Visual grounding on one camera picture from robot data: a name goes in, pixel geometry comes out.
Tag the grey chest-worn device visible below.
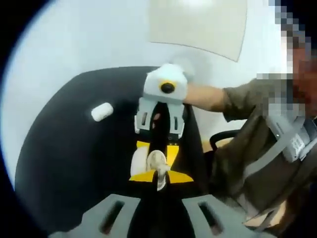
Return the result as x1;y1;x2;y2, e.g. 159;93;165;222
265;116;314;163

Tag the white oval charging case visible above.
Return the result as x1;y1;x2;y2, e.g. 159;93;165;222
130;148;172;192

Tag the person's right hand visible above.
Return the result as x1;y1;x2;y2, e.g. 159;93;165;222
152;111;161;130

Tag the beige wall panel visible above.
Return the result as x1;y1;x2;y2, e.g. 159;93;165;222
148;0;249;62

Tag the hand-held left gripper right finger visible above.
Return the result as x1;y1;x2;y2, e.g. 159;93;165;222
159;171;251;238

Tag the black office chair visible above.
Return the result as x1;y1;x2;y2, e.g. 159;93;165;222
209;129;240;152

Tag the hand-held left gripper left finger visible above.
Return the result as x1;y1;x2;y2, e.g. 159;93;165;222
49;171;160;238

